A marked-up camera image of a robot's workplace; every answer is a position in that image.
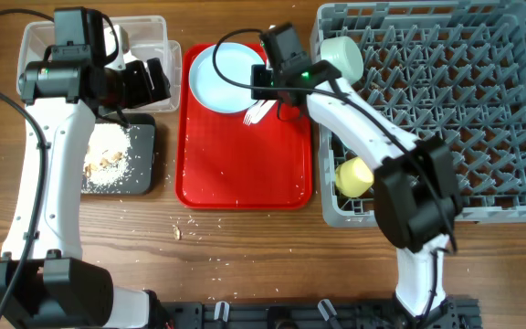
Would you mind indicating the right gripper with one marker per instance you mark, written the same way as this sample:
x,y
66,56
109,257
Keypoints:
x,y
257,72

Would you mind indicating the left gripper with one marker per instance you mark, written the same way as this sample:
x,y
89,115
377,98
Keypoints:
x,y
143,93

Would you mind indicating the white plastic spoon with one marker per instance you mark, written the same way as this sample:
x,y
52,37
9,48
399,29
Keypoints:
x,y
262,112

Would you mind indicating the mint green bowl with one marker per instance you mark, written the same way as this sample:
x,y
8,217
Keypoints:
x,y
344,54

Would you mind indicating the food scraps and rice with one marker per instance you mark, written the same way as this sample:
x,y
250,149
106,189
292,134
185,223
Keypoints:
x,y
106,159

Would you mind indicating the yellow plastic cup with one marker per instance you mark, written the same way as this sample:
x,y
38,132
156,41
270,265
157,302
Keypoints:
x,y
353,177

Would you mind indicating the white plastic fork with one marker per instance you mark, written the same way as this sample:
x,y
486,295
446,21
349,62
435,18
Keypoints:
x,y
252,112

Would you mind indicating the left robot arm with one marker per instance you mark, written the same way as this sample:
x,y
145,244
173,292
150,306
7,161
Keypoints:
x,y
44,282

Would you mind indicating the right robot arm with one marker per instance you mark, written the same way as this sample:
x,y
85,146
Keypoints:
x,y
415,187

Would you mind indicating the grey dishwasher rack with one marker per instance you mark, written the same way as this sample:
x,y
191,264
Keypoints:
x,y
454,70

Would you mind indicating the clear plastic bin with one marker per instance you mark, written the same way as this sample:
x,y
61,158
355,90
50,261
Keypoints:
x,y
141,37

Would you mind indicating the black plastic tray bin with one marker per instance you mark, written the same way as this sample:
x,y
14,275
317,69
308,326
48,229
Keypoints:
x,y
138,180

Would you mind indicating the red serving tray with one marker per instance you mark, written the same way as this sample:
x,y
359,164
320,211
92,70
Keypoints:
x,y
223,164

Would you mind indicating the nut scrap on table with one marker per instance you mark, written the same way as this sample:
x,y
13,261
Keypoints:
x,y
177,233

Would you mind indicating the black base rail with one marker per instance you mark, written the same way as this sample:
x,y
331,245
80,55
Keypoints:
x,y
454,313

